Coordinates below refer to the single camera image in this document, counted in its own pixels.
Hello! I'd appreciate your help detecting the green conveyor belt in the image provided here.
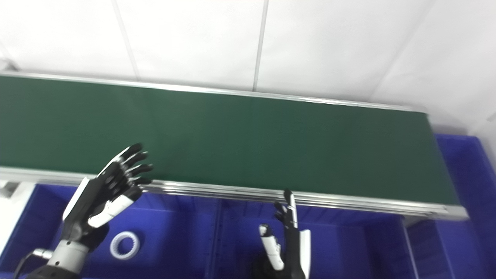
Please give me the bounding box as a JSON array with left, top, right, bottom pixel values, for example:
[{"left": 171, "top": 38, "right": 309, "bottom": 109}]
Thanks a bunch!
[{"left": 0, "top": 71, "right": 470, "bottom": 221}]

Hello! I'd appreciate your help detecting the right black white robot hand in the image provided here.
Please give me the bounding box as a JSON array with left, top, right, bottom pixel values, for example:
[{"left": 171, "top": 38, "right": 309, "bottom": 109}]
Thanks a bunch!
[{"left": 253, "top": 189, "right": 312, "bottom": 279}]

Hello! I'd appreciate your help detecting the blue plastic bin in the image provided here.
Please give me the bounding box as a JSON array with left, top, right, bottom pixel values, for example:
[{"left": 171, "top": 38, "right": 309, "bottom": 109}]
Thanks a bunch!
[
  {"left": 0, "top": 184, "right": 224, "bottom": 279},
  {"left": 214, "top": 198, "right": 408, "bottom": 279},
  {"left": 402, "top": 134, "right": 496, "bottom": 279}
]

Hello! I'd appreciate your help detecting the white plastic ring part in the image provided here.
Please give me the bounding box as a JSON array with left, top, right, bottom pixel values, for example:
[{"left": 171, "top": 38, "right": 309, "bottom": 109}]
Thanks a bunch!
[{"left": 110, "top": 231, "right": 140, "bottom": 260}]

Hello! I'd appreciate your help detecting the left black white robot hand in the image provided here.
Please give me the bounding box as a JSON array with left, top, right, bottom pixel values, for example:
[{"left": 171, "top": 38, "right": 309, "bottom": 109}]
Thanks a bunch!
[{"left": 61, "top": 143, "right": 153, "bottom": 251}]

